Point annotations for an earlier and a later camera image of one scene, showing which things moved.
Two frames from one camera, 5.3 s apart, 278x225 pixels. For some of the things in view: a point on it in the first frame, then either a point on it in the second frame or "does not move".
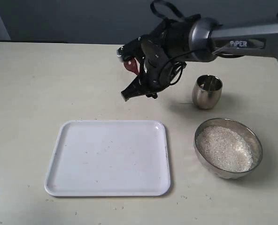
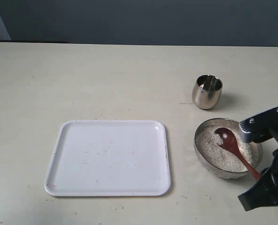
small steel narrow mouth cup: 206,91 does not move
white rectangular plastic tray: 108,158 does not move
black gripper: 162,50 → 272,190
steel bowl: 227,148 does not move
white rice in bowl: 225,149 does not move
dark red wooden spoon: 133,65 → 230,144
